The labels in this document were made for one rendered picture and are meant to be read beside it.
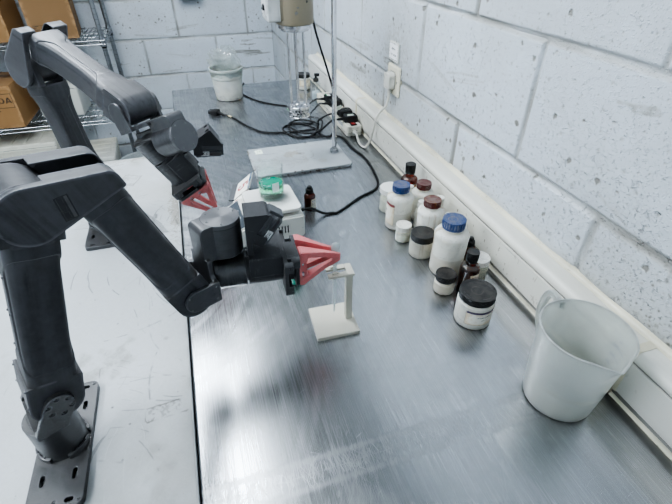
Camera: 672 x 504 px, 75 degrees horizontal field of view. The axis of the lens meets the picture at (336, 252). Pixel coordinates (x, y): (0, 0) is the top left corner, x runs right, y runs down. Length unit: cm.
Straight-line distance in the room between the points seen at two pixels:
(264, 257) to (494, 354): 44
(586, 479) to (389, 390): 29
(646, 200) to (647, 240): 6
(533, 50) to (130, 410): 91
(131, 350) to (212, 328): 14
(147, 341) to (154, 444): 21
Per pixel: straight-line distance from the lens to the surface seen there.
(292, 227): 103
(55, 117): 111
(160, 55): 338
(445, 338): 84
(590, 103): 84
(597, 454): 79
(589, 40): 84
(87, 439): 77
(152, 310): 94
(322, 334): 82
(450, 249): 92
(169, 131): 84
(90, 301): 101
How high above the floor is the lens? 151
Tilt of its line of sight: 37 degrees down
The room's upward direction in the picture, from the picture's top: straight up
